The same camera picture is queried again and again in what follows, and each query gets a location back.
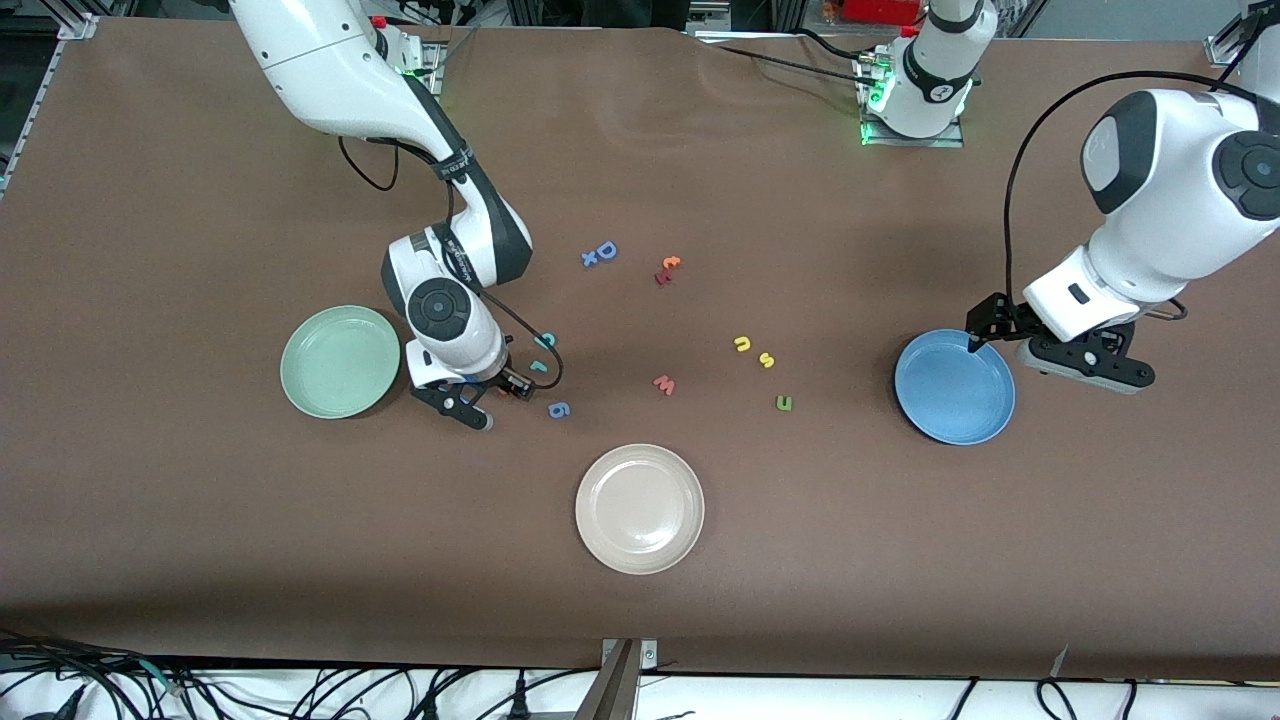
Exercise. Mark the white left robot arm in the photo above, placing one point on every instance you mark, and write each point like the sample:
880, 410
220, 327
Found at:
1170, 180

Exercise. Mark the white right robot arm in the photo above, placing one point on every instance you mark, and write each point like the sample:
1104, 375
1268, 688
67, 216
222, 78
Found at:
330, 70

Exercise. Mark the blue foam letter g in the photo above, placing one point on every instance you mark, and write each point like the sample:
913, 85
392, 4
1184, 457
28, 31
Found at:
559, 410

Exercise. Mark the blue plate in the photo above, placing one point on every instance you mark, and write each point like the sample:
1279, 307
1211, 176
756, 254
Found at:
955, 390

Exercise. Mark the mint green plate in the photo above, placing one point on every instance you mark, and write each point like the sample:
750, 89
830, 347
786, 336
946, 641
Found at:
320, 385

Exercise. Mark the pink foam letter w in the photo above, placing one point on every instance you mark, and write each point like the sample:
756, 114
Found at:
665, 385

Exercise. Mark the blue foam letter D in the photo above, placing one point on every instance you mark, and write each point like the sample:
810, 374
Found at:
600, 251

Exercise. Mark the beige plate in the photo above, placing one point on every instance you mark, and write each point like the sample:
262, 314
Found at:
640, 510

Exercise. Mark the brown table cover mat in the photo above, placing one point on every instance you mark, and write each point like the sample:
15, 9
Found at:
200, 500

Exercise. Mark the aluminium corner profile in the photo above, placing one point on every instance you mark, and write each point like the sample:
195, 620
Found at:
1222, 50

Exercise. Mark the red box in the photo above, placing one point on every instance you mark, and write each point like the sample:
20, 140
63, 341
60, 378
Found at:
870, 10

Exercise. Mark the white paper flap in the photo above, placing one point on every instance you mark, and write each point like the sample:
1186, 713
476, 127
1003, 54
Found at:
1061, 658

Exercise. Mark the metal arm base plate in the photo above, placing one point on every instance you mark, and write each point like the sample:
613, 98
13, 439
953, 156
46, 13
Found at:
955, 143

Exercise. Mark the aluminium frame post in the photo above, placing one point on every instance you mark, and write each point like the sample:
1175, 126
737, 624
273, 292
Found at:
615, 690

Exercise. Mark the aluminium corner bracket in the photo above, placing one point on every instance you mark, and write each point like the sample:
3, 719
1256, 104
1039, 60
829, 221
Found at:
78, 25

